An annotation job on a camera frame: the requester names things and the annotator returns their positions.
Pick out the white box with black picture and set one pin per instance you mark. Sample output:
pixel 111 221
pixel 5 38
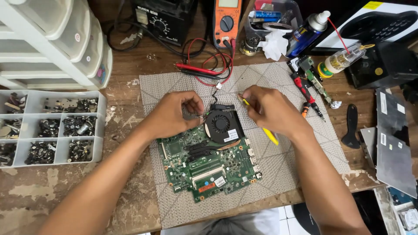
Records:
pixel 375 26

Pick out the red and black screwdriver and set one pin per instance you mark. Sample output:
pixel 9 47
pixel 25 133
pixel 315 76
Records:
pixel 305 93

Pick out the red spray straw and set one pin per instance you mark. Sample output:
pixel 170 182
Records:
pixel 338 34

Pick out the black multimeter probe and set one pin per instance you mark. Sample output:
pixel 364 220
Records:
pixel 202 75

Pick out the clear plastic container of supplies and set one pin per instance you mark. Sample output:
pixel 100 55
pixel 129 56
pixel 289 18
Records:
pixel 277 14

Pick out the crumpled white tissue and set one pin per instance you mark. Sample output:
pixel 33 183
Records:
pixel 273 45

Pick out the black laptop cooling fan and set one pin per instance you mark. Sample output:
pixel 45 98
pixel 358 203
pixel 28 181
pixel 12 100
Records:
pixel 221 125

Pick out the small orange screwdriver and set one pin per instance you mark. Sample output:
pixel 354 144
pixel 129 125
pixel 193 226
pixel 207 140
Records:
pixel 305 109

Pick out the black plastic pry tool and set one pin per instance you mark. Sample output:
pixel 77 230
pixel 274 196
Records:
pixel 351 129

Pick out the silver metal drive bracket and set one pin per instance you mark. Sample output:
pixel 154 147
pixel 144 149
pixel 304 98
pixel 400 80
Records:
pixel 368 143

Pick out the crate of parts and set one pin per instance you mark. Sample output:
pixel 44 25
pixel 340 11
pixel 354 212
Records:
pixel 401 212

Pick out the blue spray can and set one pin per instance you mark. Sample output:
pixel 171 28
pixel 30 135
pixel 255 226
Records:
pixel 305 34

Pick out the person's right hand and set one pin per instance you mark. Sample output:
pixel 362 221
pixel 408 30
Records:
pixel 277 111

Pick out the red multimeter probe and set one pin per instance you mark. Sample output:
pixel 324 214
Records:
pixel 196 69

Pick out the round brass tip cleaner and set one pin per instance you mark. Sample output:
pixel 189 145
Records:
pixel 249 45

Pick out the person's left hand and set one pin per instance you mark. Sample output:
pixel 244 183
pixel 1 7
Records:
pixel 169 114

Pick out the person's grey shorts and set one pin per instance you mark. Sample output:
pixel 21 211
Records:
pixel 228 225

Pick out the small narrow green circuit board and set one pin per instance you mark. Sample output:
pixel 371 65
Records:
pixel 315 78

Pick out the clear compartment tray of screws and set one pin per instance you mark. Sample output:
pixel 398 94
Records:
pixel 49 130

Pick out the orange digital multimeter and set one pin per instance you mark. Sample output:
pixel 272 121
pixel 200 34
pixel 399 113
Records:
pixel 227 22

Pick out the grey woven work mat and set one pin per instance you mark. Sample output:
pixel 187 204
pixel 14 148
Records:
pixel 294 163

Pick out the clear bottle with needle tip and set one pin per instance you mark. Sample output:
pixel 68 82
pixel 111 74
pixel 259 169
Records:
pixel 343 59

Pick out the white plastic drawer unit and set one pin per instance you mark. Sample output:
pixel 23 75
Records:
pixel 49 45

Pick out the green laptop motherboard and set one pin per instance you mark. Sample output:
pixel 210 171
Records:
pixel 212 166

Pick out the black soldering station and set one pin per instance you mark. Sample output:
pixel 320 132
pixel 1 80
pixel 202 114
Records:
pixel 166 19

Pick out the small crumpled paper scrap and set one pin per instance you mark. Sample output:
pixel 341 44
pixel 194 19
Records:
pixel 335 104

